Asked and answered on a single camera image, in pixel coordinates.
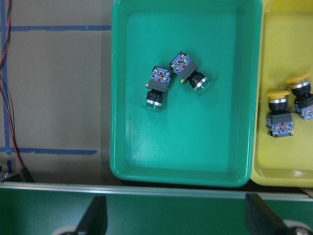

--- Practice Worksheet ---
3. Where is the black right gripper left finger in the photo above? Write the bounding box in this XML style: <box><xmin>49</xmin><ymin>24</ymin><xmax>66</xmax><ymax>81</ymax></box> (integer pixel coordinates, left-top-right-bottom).
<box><xmin>75</xmin><ymin>196</ymin><xmax>108</xmax><ymax>235</ymax></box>

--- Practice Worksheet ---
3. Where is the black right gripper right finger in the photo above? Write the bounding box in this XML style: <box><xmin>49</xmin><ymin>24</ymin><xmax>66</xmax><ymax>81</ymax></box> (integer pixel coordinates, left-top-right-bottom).
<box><xmin>245</xmin><ymin>193</ymin><xmax>288</xmax><ymax>235</ymax></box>

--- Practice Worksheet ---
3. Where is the green push button switch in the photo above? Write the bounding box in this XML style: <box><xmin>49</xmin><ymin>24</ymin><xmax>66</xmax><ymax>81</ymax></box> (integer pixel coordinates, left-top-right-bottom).
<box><xmin>143</xmin><ymin>66</ymin><xmax>172</xmax><ymax>111</ymax></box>
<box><xmin>169</xmin><ymin>51</ymin><xmax>212</xmax><ymax>94</ymax></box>

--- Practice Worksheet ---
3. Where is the green conveyor belt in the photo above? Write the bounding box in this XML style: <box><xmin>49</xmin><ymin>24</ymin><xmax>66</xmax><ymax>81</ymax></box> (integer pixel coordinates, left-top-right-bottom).
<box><xmin>0</xmin><ymin>182</ymin><xmax>313</xmax><ymax>235</ymax></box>

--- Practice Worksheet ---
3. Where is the green plastic tray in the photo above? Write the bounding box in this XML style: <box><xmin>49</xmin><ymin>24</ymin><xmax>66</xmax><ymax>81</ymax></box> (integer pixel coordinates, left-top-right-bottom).
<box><xmin>110</xmin><ymin>0</ymin><xmax>262</xmax><ymax>187</ymax></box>

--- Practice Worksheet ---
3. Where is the yellow plastic tray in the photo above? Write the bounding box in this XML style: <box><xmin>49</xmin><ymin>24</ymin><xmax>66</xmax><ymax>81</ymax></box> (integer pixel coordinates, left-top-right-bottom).
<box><xmin>251</xmin><ymin>0</ymin><xmax>313</xmax><ymax>188</ymax></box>

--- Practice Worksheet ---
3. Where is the red black power cable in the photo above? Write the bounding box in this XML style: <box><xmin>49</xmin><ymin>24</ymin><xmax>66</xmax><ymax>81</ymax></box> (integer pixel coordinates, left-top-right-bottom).
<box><xmin>0</xmin><ymin>0</ymin><xmax>35</xmax><ymax>183</ymax></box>

